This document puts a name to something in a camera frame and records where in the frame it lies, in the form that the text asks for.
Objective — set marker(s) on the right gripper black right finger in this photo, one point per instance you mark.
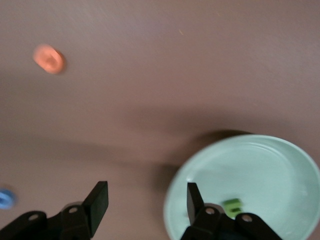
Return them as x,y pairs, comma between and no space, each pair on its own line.
193,205

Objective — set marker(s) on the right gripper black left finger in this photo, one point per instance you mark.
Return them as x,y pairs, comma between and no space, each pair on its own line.
97,207

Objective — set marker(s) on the green foam letter u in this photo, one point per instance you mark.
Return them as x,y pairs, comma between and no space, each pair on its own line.
232,206

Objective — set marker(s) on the orange foam letter e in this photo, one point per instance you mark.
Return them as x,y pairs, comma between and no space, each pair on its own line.
48,60

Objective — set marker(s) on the green plate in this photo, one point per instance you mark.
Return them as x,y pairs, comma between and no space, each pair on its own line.
262,175

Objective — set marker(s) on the blue foam letter o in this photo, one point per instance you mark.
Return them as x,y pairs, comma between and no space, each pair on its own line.
6,198

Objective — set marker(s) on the brown table cover sheet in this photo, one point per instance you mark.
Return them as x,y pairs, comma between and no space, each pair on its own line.
175,62

